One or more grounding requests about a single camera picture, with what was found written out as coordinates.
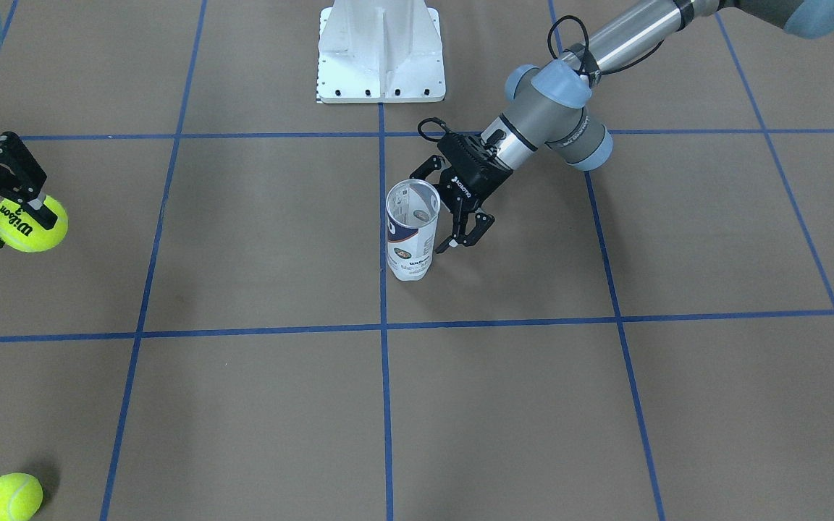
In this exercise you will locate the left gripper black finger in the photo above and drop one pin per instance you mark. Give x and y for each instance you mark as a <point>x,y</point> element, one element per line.
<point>460,236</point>
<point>433,163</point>

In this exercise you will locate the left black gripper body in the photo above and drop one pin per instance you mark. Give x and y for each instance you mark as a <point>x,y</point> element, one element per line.
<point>476,180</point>

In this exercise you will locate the yellow tennis ball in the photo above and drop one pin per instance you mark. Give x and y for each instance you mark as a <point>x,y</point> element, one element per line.
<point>21,496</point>
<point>21,232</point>

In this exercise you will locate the clear tennis ball can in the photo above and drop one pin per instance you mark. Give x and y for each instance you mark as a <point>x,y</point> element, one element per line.
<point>412,207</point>

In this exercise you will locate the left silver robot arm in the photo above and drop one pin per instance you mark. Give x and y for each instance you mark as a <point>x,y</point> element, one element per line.
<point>546,106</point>

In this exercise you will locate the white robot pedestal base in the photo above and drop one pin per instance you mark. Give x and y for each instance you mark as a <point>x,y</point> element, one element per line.
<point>380,52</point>

